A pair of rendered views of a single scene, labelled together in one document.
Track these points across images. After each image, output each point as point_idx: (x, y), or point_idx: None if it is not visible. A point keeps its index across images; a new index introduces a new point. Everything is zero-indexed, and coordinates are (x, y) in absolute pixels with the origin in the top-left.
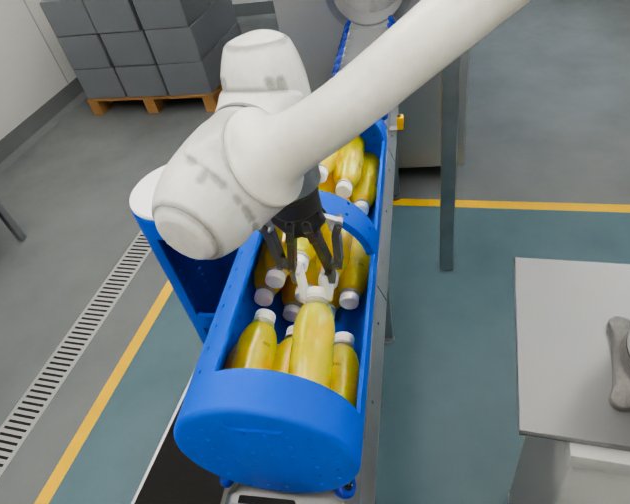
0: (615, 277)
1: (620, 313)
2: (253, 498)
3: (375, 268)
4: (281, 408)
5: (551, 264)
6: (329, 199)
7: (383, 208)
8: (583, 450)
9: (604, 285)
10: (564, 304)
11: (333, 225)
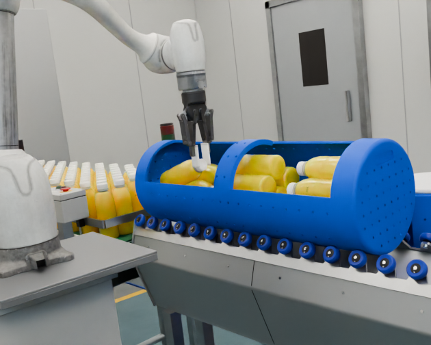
0: (82, 269)
1: (69, 262)
2: None
3: (207, 192)
4: (152, 145)
5: (128, 257)
6: (240, 147)
7: (341, 285)
8: None
9: (86, 265)
10: (105, 252)
11: None
